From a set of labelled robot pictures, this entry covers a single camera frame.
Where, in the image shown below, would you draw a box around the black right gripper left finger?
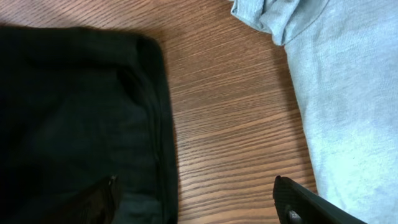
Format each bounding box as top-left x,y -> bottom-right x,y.
46,175 -> 121,224

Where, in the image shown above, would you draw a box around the light blue t-shirt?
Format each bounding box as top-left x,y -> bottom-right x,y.
231,0 -> 397,223

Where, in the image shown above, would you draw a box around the black shorts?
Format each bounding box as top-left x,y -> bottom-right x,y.
1,26 -> 178,223

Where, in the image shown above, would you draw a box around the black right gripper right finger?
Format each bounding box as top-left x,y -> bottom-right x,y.
272,175 -> 364,224

